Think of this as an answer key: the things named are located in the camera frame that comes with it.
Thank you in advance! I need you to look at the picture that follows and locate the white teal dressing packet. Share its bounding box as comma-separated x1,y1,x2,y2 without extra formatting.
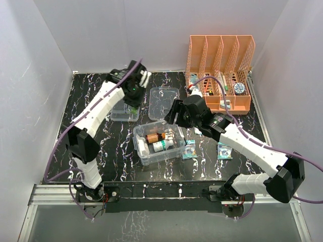
194,128,202,136

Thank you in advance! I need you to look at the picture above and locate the brown orange-capped bottle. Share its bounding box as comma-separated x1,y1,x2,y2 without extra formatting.
145,133,166,144

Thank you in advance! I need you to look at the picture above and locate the clear plastic medicine box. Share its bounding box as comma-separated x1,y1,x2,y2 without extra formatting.
133,120,186,166

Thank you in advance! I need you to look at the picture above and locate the white green-label bottle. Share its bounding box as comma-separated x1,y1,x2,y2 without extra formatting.
152,140,174,152

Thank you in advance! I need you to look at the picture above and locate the green sachet packet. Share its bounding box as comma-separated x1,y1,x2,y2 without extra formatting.
130,107,139,115

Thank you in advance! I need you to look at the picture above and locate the white gauze pad packet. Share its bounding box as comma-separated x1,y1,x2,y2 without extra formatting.
137,139,150,158

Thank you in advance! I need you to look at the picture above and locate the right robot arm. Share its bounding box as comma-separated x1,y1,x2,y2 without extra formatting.
164,95,305,203

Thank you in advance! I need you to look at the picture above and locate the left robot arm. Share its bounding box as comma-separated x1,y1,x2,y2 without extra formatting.
64,65,151,201

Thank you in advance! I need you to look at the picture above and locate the clear plastic box lid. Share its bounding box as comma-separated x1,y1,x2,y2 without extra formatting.
148,87,179,121

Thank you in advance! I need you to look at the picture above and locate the clear divider tray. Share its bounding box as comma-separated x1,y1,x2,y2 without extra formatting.
111,100,140,122

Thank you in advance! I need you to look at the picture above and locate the blue white stapler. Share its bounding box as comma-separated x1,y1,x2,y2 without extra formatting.
220,100,232,110

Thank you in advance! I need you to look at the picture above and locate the teal tape packet left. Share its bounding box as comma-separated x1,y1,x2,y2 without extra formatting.
182,140,197,160

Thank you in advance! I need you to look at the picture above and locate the teal tape packet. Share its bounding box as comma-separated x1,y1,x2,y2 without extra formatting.
182,140,197,160
218,142,232,160

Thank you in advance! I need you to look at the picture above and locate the white marker pen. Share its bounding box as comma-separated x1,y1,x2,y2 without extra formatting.
220,72,228,95

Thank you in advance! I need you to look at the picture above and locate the peach plastic desk organizer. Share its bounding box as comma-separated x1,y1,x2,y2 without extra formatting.
185,35,255,115

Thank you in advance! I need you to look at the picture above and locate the teal tape packet right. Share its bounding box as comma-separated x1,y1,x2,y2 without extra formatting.
218,142,232,160

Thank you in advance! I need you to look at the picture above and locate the round blue patterned tin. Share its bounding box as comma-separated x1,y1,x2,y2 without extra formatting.
233,82,246,95

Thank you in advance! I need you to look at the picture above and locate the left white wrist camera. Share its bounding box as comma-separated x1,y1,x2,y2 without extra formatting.
139,70,152,88

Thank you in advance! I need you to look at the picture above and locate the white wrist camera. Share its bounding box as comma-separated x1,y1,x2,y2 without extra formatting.
188,86,203,97
139,70,152,88

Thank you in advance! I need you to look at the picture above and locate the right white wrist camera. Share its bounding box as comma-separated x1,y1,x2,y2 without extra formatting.
188,86,203,97

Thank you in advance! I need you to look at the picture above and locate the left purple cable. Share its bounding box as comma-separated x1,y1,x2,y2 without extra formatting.
43,57,144,222

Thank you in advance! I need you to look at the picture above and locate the aluminium frame rail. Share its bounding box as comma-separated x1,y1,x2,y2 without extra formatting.
18,181,311,241

